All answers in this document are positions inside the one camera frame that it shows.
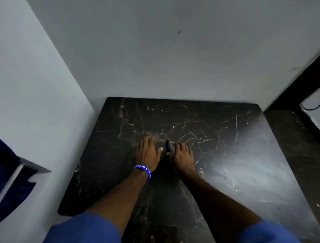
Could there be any person's right hand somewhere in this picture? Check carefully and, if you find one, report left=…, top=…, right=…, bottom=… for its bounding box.
left=167, top=142, right=196, bottom=176

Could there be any person's left forearm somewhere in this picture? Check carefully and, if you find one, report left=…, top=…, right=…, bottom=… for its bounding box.
left=86, top=171, right=150, bottom=237

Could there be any thin black cable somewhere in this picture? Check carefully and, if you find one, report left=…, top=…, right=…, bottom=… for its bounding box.
left=299, top=102, right=320, bottom=111

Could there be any blue and white chair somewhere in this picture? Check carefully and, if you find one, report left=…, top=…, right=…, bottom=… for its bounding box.
left=0, top=138, right=52, bottom=223

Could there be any person's right forearm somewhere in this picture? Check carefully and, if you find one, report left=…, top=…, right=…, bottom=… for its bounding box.
left=179, top=170, right=263, bottom=234

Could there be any blue printed wristband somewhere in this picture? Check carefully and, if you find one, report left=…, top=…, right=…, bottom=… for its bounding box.
left=133, top=164, right=152, bottom=180

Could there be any person's left hand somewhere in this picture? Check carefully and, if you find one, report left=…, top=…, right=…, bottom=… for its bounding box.
left=134, top=136, right=165, bottom=173

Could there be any blue shirt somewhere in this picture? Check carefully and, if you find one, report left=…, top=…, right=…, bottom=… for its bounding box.
left=42, top=212, right=301, bottom=243

